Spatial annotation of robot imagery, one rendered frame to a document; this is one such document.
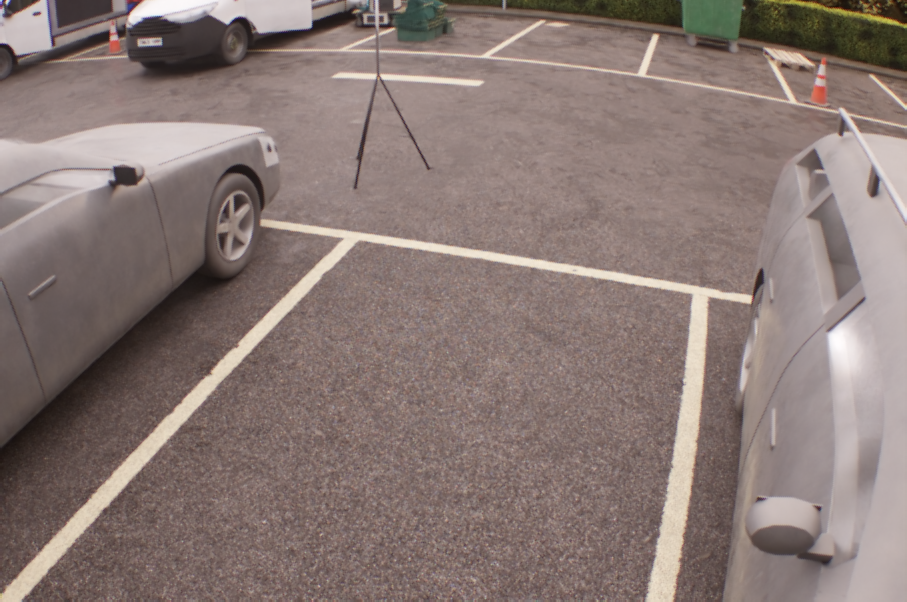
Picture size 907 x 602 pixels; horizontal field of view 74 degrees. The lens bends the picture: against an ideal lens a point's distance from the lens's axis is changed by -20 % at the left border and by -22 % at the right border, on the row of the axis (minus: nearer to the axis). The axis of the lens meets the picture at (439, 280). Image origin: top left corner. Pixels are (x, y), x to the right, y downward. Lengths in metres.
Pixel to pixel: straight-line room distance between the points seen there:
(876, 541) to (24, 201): 3.36
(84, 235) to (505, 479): 2.21
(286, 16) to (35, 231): 8.61
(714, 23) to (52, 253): 12.19
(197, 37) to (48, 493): 8.51
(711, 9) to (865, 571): 12.63
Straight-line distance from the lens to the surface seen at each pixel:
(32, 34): 15.21
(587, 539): 2.90
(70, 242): 3.45
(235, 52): 11.65
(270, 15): 11.54
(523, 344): 3.93
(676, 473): 3.24
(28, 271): 3.28
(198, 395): 3.72
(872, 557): 1.61
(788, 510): 1.56
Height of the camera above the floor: 2.17
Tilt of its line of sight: 29 degrees down
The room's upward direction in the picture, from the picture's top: straight up
